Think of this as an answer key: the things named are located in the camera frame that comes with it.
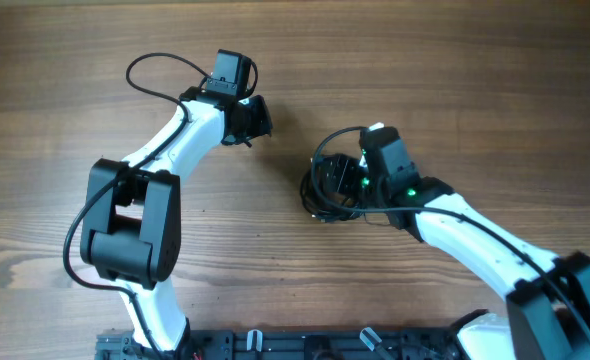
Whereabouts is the black USB cable bundle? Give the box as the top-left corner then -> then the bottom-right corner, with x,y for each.
299,154 -> 369,224

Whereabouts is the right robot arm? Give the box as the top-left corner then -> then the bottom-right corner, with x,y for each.
310,123 -> 590,359

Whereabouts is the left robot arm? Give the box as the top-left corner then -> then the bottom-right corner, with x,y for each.
63,50 -> 272,359

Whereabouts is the black right camera cable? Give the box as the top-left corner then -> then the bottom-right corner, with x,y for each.
309,125 -> 590,360

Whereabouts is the black camera cable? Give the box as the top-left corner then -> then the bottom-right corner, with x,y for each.
309,125 -> 590,360
62,52 -> 211,360

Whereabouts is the black left camera cable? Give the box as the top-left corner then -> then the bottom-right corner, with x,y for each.
62,52 -> 211,360

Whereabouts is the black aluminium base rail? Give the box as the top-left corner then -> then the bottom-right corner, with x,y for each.
95,328 -> 466,360

